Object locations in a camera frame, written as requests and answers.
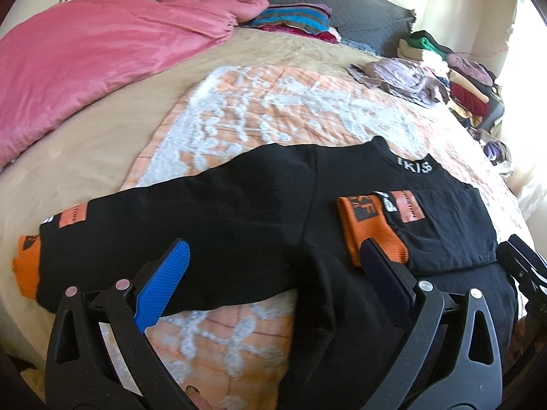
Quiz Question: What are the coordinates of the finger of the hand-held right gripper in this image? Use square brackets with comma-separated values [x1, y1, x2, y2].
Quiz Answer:
[497, 241, 547, 305]
[508, 235, 547, 281]

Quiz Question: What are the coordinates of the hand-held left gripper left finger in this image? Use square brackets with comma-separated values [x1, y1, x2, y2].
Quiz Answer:
[44, 240, 194, 410]

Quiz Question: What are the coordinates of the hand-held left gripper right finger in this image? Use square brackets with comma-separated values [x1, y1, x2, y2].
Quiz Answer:
[357, 238, 504, 410]

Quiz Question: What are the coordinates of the black sweater with orange cuffs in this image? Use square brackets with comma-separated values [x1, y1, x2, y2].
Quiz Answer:
[12, 136, 520, 410]

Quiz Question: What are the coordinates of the pile of folded clothes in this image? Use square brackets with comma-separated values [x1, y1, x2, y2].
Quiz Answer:
[397, 30, 513, 172]

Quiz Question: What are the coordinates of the striped folded clothes pile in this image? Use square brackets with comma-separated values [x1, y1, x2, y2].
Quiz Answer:
[250, 3, 333, 35]

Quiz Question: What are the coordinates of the white curtain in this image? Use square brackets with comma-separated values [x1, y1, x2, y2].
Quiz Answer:
[498, 0, 547, 223]

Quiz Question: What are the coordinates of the crumpled lilac garment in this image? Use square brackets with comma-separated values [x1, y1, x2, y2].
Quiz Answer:
[348, 57, 447, 108]

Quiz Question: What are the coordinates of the orange white tufted blanket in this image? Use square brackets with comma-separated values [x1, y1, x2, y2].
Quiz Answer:
[120, 65, 527, 410]

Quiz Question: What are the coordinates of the pink duvet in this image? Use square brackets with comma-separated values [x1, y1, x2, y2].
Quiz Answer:
[0, 0, 270, 167]

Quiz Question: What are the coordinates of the magenta patterned cloth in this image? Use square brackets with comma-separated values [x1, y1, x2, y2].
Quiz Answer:
[261, 23, 343, 44]

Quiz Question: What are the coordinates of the grey quilted headboard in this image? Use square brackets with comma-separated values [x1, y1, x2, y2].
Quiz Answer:
[188, 0, 417, 54]

